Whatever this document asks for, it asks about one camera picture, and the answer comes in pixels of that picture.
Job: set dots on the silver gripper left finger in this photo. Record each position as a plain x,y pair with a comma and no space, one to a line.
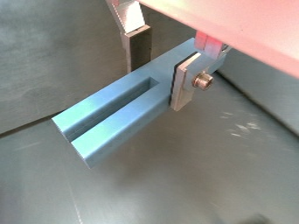
134,32

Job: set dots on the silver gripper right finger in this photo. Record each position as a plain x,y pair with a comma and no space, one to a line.
193,75

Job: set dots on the blue slotted double-square peg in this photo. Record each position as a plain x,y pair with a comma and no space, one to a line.
101,121

